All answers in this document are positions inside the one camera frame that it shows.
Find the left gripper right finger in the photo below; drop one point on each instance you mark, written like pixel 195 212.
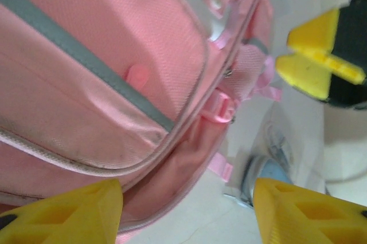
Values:
pixel 272 198

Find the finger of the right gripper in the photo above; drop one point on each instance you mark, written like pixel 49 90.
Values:
pixel 306 75
pixel 315 35

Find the blue white tissue pack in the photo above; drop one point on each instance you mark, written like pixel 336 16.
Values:
pixel 272 169

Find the pink backpack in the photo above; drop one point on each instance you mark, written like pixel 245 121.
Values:
pixel 86 26

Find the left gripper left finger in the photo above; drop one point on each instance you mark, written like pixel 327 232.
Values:
pixel 94 198

